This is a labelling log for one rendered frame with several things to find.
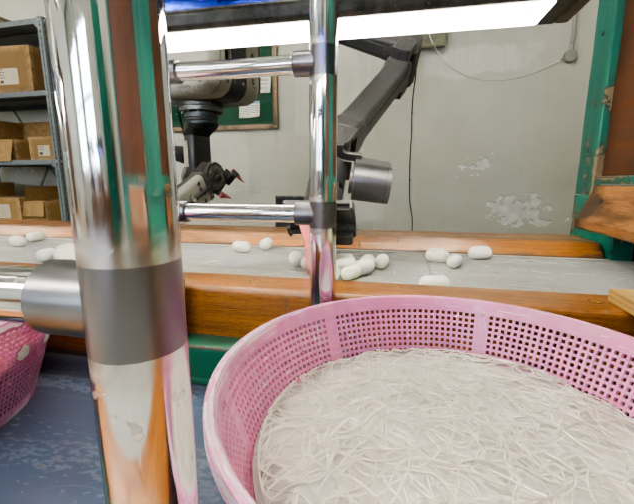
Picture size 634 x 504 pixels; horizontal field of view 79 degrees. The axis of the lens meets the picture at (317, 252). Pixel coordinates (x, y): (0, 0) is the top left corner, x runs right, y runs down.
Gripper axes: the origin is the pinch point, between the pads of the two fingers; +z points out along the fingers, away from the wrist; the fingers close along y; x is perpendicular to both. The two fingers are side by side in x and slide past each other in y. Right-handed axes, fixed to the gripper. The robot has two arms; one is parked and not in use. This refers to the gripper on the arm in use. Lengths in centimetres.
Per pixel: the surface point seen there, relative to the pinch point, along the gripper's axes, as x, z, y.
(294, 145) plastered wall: 116, -181, -57
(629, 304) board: -10.9, 9.8, 28.8
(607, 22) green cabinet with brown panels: -6, -49, 45
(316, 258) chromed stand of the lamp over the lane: -14.6, 9.2, 4.1
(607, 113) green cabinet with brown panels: 3, -37, 46
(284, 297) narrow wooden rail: -9.5, 10.2, 0.5
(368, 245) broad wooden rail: 15.4, -16.2, 6.1
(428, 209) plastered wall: 145, -151, 33
